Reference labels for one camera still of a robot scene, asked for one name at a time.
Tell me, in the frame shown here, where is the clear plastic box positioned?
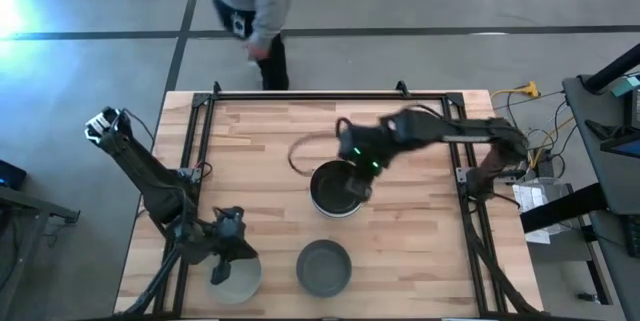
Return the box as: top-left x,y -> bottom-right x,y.
511,176 -> 572,245

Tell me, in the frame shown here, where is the black side cart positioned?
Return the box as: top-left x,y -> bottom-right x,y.
0,159 -> 82,321

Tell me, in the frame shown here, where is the pale grey plate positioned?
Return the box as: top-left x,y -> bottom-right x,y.
205,253 -> 263,306

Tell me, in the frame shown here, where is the black and white bowl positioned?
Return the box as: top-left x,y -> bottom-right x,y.
308,159 -> 374,220

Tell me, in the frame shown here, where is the black aluminium table frame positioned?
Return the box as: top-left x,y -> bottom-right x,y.
114,79 -> 547,320

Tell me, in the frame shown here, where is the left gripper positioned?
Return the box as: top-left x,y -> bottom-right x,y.
199,229 -> 260,287

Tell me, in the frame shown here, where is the grey desk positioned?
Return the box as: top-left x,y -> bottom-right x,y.
561,74 -> 640,321

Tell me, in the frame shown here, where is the grey bowl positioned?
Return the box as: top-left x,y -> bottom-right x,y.
295,238 -> 353,299

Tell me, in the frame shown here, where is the person's hand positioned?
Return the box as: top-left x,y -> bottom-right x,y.
246,41 -> 271,62

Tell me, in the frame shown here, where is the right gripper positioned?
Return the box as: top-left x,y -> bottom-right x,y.
336,118 -> 401,203

